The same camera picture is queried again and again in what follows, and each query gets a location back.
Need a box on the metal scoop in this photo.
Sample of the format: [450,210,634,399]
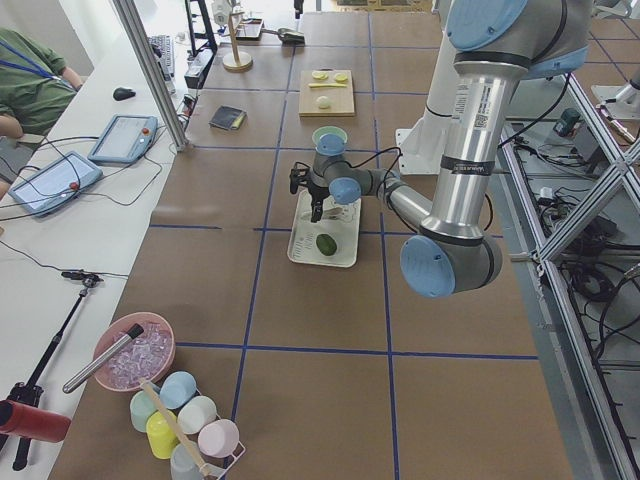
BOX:
[261,28,305,45]

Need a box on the wooden mug tree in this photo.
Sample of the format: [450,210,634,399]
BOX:
[222,13,253,73]

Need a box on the white rectangular tray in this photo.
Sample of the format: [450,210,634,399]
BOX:
[287,190,361,268]

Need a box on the grey cup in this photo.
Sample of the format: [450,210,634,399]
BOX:
[170,444,204,480]

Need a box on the blue teach pendant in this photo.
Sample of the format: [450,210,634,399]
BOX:
[88,115,158,165]
[9,151,103,216]

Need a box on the person in green shirt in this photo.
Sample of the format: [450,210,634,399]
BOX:
[1,28,84,139]

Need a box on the white wire cup rack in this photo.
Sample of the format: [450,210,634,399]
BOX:
[149,379,248,476]

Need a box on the pink cup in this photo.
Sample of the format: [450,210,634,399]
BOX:
[198,419,240,458]

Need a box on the black tripod stick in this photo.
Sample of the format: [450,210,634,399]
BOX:
[0,269,104,472]

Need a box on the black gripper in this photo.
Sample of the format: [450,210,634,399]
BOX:
[306,179,330,223]

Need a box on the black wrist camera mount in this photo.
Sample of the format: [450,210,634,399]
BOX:
[289,161,311,195]

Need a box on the lower lemon slice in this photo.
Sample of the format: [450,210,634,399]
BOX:
[312,70,328,81]

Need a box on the white steamed bun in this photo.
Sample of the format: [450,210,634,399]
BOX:
[316,96,331,109]

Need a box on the white cup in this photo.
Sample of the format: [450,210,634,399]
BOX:
[177,395,217,435]

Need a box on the blue cup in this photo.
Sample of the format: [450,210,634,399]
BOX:
[160,371,197,410]

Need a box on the red bottle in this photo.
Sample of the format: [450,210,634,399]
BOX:
[1,400,71,443]

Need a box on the grey and yellow cloth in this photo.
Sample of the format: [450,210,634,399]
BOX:
[209,105,246,131]

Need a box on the pink bowl with ice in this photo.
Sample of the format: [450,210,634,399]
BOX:
[94,312,176,392]

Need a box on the near blue teach pendant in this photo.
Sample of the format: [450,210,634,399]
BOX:
[9,151,103,216]

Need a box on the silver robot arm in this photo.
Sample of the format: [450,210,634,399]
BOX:
[290,1,592,298]

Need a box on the metal muddler rod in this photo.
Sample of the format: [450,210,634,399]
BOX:
[62,323,144,394]

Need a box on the aluminium frame post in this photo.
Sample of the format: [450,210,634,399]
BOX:
[112,0,188,152]

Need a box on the green lime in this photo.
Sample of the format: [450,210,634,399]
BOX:
[315,233,337,256]

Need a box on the dark tray with glasses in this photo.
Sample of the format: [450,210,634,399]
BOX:
[235,18,264,41]

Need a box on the light green bowl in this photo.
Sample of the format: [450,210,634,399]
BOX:
[312,125,348,146]

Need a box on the far blue teach pendant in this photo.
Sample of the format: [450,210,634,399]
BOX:
[88,115,158,165]

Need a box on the bamboo cutting board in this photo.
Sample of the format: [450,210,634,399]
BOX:
[298,70,356,117]

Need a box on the yellow plastic knife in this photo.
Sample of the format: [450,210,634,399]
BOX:
[307,82,348,89]

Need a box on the black computer mouse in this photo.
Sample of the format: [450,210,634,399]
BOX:
[112,87,136,101]

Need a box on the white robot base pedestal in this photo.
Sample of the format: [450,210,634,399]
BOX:
[396,27,459,175]

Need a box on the green cup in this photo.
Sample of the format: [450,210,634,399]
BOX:
[129,390,157,433]

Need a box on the yellow cup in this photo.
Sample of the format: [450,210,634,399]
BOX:
[146,411,179,460]

